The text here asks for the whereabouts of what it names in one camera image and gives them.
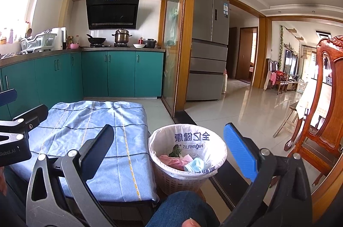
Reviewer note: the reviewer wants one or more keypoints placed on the black wok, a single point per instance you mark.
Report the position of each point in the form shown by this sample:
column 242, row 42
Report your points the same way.
column 97, row 40

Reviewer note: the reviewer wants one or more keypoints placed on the wood framed glass sliding door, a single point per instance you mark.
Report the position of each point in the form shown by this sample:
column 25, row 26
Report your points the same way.
column 172, row 50

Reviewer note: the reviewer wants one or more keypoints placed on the pink bowl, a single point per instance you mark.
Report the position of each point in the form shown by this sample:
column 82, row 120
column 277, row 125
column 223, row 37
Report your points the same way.
column 74, row 46

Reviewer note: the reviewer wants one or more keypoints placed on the blue striped tablecloth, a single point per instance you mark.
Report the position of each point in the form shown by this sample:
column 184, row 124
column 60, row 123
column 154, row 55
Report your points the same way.
column 120, row 162

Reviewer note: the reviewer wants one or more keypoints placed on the teal base kitchen cabinets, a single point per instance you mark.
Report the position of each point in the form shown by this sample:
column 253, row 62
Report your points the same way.
column 120, row 74

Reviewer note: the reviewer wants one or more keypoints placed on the dining table with cream cloth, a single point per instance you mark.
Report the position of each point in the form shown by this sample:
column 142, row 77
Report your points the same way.
column 308, row 101

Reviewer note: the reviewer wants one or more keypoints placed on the carved wooden chair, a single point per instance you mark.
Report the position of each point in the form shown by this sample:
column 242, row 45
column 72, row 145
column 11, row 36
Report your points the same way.
column 321, row 141

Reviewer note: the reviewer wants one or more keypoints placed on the chairs with pink clothes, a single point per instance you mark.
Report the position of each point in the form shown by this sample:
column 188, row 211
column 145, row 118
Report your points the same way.
column 277, row 78

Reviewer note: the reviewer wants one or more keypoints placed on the white dish rack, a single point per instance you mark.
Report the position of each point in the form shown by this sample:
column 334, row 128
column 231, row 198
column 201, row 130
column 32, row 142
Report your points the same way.
column 38, row 42

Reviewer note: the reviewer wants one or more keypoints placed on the ceiling air vent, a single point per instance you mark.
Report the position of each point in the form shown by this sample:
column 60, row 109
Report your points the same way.
column 324, row 34

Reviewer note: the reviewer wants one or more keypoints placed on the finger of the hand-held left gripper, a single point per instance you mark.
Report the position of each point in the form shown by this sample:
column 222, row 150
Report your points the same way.
column 8, row 97
column 33, row 115

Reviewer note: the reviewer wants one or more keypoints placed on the gas stove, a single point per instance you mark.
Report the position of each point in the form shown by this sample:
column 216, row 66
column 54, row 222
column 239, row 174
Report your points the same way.
column 111, row 45

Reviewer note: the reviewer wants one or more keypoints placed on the pink plastic bag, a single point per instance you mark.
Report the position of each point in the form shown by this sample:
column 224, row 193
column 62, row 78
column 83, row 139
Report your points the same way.
column 172, row 162

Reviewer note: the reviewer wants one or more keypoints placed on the television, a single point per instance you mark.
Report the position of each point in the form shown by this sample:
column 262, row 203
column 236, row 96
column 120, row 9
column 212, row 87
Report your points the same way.
column 290, row 62

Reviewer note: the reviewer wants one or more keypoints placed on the wooden stool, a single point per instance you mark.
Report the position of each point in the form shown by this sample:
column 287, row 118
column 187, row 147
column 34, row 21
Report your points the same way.
column 290, row 117

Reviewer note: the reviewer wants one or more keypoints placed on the silver refrigerator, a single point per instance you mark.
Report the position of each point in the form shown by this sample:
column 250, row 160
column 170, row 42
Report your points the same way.
column 206, row 63

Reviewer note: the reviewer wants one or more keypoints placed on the brown wooden door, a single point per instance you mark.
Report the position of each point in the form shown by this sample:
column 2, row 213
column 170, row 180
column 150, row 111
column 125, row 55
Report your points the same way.
column 244, row 55

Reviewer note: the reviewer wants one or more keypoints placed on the white kettle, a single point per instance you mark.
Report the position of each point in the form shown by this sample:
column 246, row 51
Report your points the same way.
column 58, row 38

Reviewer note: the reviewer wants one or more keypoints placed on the green garland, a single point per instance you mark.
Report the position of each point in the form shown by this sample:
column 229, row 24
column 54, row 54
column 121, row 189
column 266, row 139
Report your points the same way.
column 281, row 47

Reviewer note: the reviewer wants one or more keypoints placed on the white plastic wastebasket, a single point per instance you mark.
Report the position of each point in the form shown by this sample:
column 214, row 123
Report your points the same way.
column 182, row 184

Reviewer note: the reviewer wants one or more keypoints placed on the pink bottle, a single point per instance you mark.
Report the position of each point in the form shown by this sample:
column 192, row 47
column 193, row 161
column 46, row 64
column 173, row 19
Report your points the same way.
column 10, row 36

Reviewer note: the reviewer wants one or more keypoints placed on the steel cooking pot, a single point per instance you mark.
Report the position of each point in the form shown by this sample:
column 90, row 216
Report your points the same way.
column 122, row 36

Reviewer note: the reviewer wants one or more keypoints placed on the person's leg in jeans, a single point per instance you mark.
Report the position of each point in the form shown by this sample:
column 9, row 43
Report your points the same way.
column 185, row 208

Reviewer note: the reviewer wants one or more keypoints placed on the light blue tissue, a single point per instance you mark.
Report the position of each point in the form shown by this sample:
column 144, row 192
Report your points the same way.
column 195, row 164

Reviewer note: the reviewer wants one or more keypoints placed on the white bowl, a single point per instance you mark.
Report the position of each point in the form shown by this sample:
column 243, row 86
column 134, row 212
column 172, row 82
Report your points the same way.
column 139, row 46

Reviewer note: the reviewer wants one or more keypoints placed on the black range hood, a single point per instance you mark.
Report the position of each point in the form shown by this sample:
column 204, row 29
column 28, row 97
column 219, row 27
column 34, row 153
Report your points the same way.
column 112, row 12

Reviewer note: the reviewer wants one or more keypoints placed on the black casserole pot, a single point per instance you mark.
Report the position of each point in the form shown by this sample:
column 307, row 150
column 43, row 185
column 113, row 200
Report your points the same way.
column 151, row 44

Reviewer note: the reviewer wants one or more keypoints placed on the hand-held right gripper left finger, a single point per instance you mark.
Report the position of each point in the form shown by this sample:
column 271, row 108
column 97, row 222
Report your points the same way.
column 96, row 144

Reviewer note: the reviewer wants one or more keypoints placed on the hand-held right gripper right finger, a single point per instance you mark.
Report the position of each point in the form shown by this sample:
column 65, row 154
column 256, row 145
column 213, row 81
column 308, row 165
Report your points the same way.
column 239, row 152

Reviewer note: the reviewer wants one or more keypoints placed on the person's right hand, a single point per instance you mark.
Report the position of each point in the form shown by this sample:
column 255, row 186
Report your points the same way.
column 190, row 223

